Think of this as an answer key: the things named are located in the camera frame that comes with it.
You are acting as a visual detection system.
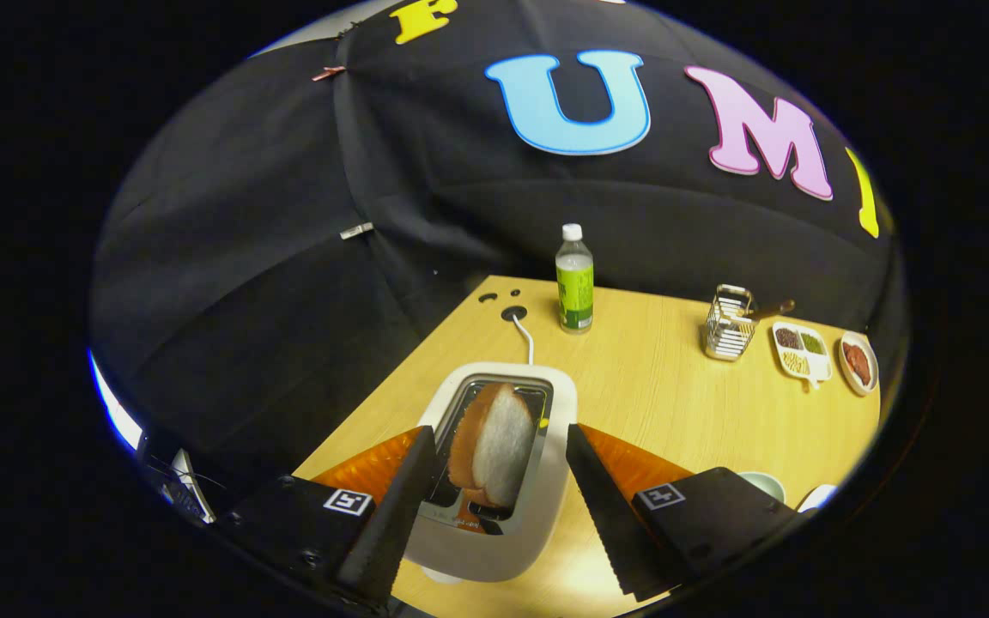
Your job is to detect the green label water bottle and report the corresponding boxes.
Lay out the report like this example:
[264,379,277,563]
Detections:
[555,223,595,335]

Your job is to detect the white divided bean dish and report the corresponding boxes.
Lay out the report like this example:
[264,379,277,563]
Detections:
[771,320,834,389]

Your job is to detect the black backdrop cloth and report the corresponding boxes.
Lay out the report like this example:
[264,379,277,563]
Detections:
[89,0,906,516]

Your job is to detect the red steak piece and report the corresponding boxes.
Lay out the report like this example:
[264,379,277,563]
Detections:
[844,342,872,387]

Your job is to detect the wooden handled utensil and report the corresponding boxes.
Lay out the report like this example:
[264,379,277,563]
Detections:
[739,299,797,323]

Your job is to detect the toasted bread slice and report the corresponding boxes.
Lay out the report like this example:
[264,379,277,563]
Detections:
[447,383,538,509]

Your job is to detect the white square plate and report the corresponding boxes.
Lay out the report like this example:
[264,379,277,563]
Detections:
[797,484,839,514]

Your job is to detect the white toaster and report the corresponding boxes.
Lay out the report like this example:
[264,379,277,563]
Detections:
[404,361,579,585]

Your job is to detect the light green plate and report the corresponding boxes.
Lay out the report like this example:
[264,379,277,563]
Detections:
[737,470,787,505]

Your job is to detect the white round plate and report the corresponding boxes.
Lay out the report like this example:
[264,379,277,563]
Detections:
[838,330,880,397]

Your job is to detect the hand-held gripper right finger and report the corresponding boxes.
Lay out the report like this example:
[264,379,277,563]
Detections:
[565,422,800,602]

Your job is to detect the white toaster cable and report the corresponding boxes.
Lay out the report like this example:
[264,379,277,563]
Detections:
[507,311,537,367]

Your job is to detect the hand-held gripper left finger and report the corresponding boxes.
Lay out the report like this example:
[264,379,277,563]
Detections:
[215,425,440,606]

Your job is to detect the metal wire utensil holder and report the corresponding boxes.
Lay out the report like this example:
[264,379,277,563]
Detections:
[704,284,758,362]

